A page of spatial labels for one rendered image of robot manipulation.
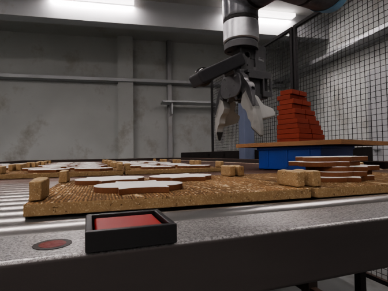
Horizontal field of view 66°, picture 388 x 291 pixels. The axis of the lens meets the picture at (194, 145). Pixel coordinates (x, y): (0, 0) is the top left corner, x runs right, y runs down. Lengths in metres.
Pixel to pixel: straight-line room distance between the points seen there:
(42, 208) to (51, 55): 6.32
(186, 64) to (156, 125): 1.46
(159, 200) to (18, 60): 6.47
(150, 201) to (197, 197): 0.07
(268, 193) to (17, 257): 0.33
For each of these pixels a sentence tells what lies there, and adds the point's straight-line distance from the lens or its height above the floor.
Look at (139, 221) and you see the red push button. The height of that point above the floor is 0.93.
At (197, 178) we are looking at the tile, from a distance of 0.63.
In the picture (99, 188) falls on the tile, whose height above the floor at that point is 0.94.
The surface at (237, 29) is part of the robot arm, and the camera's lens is 0.64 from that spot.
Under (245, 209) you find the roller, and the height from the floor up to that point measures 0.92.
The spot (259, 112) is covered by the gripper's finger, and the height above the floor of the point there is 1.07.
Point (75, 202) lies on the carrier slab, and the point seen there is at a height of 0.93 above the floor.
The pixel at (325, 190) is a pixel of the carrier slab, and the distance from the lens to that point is 0.53.
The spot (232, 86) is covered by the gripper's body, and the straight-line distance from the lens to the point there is 0.62.
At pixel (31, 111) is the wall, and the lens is 6.53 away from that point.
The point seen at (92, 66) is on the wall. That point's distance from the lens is 6.50.
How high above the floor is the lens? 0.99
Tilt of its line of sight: 2 degrees up
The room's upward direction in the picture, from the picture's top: 1 degrees counter-clockwise
